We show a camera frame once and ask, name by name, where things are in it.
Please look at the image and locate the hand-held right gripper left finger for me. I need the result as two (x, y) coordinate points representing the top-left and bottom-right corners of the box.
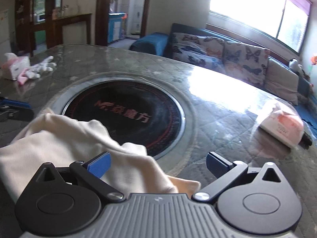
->
(35, 152), (125, 202)

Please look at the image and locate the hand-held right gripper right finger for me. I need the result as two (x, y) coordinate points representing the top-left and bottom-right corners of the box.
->
(193, 152), (284, 201)

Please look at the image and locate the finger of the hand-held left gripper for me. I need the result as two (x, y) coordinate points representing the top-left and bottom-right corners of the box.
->
(0, 108), (34, 129)
(0, 97), (32, 109)

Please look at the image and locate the cream cloth garment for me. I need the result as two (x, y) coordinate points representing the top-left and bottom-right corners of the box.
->
(0, 113), (201, 204)

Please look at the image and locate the small pink white tissue pack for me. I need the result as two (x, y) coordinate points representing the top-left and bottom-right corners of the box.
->
(2, 53), (31, 80)

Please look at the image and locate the white pink rubber glove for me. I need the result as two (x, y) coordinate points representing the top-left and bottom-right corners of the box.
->
(17, 56), (57, 85)

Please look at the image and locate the black built-in induction cooker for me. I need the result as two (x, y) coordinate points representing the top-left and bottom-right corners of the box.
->
(61, 79), (186, 161)

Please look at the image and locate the dark wooden shelf cabinet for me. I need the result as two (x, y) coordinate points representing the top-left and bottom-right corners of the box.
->
(15, 0), (65, 57)

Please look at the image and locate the black remote control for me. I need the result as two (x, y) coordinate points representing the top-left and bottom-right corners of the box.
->
(300, 123), (313, 150)

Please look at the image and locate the dark wooden side counter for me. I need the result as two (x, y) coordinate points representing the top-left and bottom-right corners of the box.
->
(52, 13), (92, 47)

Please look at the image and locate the grey cushion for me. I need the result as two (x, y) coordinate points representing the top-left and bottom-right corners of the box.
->
(265, 59), (300, 106)

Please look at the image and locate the butterfly print cushion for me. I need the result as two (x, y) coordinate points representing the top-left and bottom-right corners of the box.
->
(171, 32), (226, 73)
(223, 42), (270, 86)

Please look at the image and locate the blue cabinet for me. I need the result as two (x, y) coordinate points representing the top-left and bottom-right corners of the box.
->
(108, 12), (127, 44)

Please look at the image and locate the panda plush toy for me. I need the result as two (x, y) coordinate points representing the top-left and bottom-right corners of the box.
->
(288, 58), (304, 73)

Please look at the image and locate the blue corner sofa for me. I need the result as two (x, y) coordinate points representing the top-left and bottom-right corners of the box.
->
(129, 23), (317, 134)

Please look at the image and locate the window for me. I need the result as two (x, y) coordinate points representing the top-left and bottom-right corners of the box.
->
(208, 0), (314, 55)

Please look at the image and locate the brown door frame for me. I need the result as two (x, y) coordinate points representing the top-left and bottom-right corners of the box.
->
(95, 0), (153, 46)

